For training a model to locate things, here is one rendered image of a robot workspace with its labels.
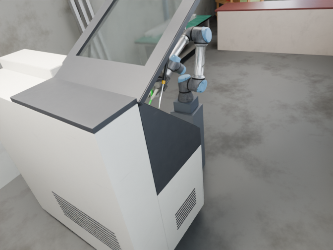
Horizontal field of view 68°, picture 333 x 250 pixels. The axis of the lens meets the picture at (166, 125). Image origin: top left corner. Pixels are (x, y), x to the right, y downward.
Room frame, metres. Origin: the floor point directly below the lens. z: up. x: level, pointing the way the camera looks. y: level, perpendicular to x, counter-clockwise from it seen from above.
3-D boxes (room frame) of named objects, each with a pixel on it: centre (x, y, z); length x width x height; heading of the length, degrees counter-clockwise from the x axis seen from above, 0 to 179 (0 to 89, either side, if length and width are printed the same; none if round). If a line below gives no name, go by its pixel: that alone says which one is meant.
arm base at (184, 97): (2.09, -0.22, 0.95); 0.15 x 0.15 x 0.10
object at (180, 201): (1.51, 0.21, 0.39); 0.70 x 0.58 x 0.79; 50
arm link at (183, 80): (2.08, -0.22, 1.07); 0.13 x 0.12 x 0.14; 50
